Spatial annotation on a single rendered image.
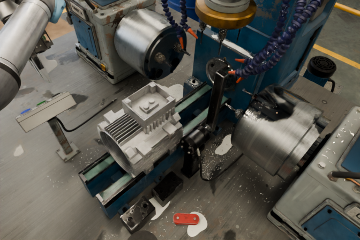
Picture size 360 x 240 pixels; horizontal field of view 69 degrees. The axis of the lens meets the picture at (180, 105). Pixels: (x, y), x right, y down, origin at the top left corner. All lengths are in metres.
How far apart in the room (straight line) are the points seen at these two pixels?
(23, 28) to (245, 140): 0.64
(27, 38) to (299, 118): 0.71
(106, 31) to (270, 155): 0.77
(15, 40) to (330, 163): 0.77
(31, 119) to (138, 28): 0.48
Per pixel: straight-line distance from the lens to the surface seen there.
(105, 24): 1.12
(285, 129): 0.77
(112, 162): 0.92
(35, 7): 0.79
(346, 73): 3.13
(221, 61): 1.01
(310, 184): 0.77
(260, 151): 0.80
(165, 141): 0.79
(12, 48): 0.66
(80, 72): 1.42
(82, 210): 1.00
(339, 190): 0.73
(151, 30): 1.01
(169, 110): 0.78
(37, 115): 0.91
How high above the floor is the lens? 1.71
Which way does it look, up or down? 49 degrees down
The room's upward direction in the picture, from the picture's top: 4 degrees clockwise
